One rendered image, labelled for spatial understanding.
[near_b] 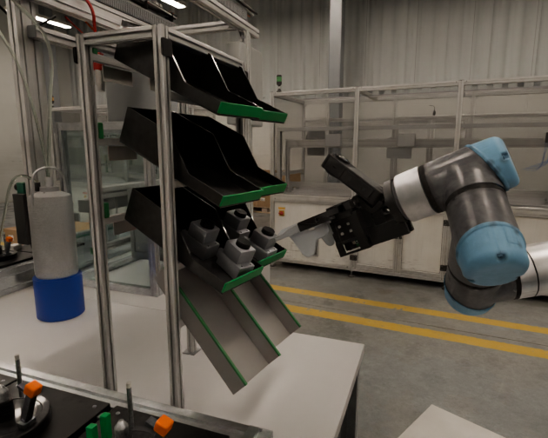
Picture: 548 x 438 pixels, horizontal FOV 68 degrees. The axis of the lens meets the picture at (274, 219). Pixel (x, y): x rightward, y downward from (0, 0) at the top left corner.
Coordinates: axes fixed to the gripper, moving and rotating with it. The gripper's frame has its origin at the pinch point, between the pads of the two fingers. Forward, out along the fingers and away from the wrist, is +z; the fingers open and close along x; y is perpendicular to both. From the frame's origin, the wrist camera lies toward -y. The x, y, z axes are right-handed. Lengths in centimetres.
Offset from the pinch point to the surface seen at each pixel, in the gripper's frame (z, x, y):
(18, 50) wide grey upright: 99, 28, -102
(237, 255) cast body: 13.0, -0.8, 0.9
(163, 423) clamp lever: 15.4, -26.7, 19.1
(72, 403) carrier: 46, -22, 16
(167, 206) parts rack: 17.1, -9.4, -12.2
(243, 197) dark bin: 7.1, 0.1, -8.9
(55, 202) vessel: 89, 15, -37
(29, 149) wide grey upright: 114, 28, -68
